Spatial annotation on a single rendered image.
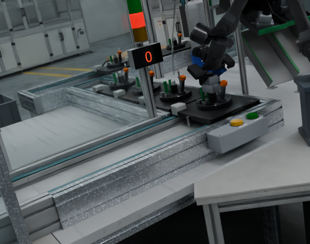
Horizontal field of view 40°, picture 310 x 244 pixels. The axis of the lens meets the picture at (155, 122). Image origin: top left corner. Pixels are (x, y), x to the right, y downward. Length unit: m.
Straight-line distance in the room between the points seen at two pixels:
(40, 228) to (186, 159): 0.49
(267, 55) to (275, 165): 0.59
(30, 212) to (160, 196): 0.37
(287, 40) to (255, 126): 0.58
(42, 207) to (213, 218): 0.49
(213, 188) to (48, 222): 0.48
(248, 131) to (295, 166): 0.20
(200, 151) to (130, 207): 0.32
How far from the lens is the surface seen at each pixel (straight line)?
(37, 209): 1.22
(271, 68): 1.78
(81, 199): 1.24
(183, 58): 2.99
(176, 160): 1.37
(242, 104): 1.62
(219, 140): 1.37
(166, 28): 8.10
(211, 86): 1.60
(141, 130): 1.59
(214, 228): 1.34
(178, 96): 1.79
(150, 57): 1.58
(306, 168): 1.34
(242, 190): 1.25
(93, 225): 1.23
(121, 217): 1.23
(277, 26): 1.72
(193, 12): 2.53
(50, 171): 1.48
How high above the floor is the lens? 1.46
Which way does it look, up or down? 18 degrees down
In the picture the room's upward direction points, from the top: 11 degrees counter-clockwise
